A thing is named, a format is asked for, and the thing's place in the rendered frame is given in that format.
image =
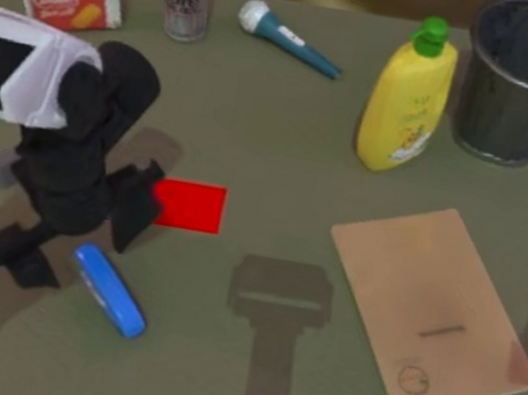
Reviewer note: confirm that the yellow bottle with green cap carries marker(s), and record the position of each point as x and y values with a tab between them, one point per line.
409	100

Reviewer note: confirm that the tan rectangular board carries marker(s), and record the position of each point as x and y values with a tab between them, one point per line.
432	312

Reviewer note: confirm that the teal toy microphone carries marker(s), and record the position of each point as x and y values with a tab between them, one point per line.
286	36

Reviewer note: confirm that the red rectangular card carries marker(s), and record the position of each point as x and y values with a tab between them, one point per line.
191	206

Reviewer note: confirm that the blue oblong stapler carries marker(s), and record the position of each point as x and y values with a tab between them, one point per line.
109	290

